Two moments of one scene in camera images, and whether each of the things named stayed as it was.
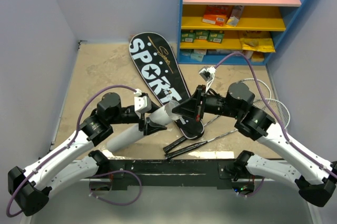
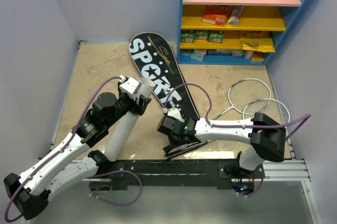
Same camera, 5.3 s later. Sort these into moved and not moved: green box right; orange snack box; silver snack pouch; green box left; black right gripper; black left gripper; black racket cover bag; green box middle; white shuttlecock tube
Moved: black right gripper; white shuttlecock tube; black left gripper
Not moved: green box middle; green box left; silver snack pouch; green box right; black racket cover bag; orange snack box
